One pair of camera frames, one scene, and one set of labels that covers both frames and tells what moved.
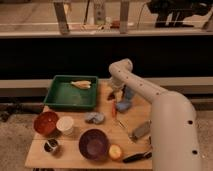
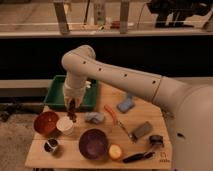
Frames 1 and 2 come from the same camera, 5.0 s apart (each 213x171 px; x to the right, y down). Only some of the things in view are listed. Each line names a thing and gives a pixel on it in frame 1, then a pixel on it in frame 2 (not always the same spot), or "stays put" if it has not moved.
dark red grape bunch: x=112 y=96 -> x=71 y=110
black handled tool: x=137 y=157 stays put
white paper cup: x=65 y=124 stays put
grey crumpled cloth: x=96 y=117 stays put
